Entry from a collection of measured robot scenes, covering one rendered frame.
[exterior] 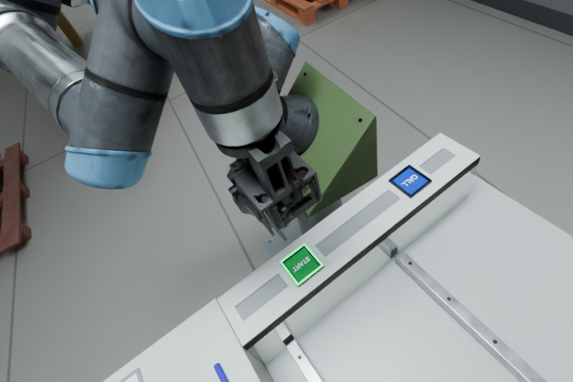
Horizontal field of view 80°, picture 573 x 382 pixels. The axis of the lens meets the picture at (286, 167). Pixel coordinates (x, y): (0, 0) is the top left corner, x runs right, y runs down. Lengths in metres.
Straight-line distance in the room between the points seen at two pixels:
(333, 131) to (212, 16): 0.59
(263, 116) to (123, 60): 0.13
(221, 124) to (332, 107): 0.55
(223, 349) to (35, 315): 1.77
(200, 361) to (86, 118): 0.40
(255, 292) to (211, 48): 0.46
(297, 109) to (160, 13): 0.59
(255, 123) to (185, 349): 0.43
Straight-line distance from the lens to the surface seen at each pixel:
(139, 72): 0.34
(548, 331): 0.78
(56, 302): 2.25
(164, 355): 0.65
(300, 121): 0.80
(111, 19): 0.35
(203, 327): 0.63
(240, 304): 0.63
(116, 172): 0.37
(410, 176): 0.70
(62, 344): 2.11
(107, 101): 0.35
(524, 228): 0.86
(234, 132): 0.29
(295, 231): 1.76
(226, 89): 0.27
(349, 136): 0.76
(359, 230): 0.64
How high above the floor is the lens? 1.51
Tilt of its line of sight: 48 degrees down
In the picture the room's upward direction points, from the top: 18 degrees counter-clockwise
